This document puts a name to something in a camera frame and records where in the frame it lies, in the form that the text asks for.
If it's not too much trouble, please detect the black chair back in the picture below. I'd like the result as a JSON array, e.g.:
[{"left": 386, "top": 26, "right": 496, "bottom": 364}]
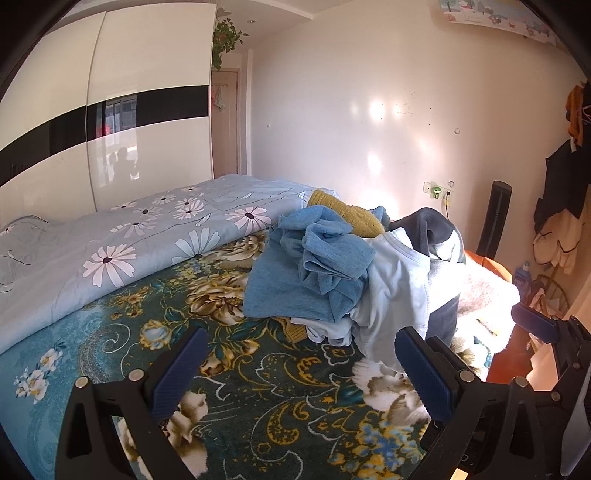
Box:
[{"left": 476, "top": 180, "right": 512, "bottom": 259}]

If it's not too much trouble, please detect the yellow knit garment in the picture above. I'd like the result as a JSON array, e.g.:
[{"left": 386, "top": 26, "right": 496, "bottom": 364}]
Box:
[{"left": 308, "top": 190, "right": 385, "bottom": 238}]

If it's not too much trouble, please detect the dark navy garment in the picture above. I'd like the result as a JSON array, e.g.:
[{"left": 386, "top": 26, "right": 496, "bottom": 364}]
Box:
[{"left": 389, "top": 207, "right": 467, "bottom": 346}]

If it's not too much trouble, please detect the blue knit sweater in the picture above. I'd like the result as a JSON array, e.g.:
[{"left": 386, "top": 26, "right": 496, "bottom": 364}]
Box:
[{"left": 242, "top": 205, "right": 376, "bottom": 323}]

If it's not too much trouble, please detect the white wardrobe with black stripe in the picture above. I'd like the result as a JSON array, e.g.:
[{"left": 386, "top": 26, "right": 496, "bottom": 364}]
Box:
[{"left": 1, "top": 1, "right": 216, "bottom": 223}]

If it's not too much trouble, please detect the wall power socket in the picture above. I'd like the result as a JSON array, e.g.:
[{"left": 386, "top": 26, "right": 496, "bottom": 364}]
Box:
[{"left": 423, "top": 181, "right": 455, "bottom": 200}]

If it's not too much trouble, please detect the light blue floral duvet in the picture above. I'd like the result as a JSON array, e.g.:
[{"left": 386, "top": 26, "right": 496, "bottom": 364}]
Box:
[{"left": 1, "top": 174, "right": 314, "bottom": 350}]

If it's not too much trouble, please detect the pink folded blanket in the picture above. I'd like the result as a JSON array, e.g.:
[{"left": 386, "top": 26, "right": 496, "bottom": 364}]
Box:
[{"left": 455, "top": 257, "right": 520, "bottom": 354}]

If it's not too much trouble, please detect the wall picture strip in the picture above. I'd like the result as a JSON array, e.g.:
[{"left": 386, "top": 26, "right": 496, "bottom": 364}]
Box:
[{"left": 439, "top": 0, "right": 567, "bottom": 52}]

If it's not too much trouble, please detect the green hanging plant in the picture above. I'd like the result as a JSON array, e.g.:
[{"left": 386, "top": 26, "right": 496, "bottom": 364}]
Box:
[{"left": 211, "top": 18, "right": 249, "bottom": 71}]

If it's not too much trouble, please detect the teal floral bed blanket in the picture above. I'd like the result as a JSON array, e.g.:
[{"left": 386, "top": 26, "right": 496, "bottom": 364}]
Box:
[{"left": 1, "top": 233, "right": 429, "bottom": 479}]

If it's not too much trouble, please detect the wooden room door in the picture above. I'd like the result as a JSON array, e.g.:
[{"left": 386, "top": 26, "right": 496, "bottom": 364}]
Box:
[{"left": 211, "top": 69, "right": 240, "bottom": 178}]

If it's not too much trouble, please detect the light blue t-shirt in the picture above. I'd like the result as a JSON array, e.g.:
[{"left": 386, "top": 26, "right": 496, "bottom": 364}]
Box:
[{"left": 290, "top": 228, "right": 431, "bottom": 372}]

